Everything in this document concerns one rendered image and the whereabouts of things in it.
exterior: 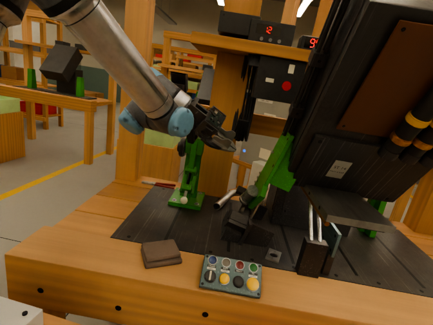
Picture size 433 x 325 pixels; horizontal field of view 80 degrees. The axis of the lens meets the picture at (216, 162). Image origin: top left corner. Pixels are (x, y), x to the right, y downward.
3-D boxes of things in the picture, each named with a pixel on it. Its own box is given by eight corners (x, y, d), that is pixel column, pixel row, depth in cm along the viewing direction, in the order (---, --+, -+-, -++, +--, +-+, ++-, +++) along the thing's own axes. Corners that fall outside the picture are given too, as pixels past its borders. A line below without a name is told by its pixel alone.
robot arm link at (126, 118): (135, 122, 64) (160, 91, 68) (109, 115, 71) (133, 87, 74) (153, 141, 71) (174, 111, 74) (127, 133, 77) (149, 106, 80)
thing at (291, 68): (297, 105, 96) (307, 62, 91) (252, 97, 96) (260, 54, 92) (290, 103, 107) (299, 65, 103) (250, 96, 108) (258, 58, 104)
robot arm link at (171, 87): (132, 91, 77) (148, 72, 80) (162, 114, 80) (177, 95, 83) (134, 80, 70) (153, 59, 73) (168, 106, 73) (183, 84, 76)
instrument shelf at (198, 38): (444, 84, 89) (450, 72, 88) (189, 42, 91) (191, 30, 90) (401, 85, 113) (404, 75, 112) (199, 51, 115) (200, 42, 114)
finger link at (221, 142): (240, 151, 80) (217, 133, 78) (230, 158, 85) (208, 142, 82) (243, 144, 82) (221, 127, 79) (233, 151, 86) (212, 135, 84)
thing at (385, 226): (392, 238, 60) (397, 227, 59) (323, 226, 60) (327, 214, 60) (332, 180, 97) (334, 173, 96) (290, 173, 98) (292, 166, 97)
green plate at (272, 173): (281, 207, 78) (317, 146, 73) (257, 196, 78) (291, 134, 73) (276, 193, 89) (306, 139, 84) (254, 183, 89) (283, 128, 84)
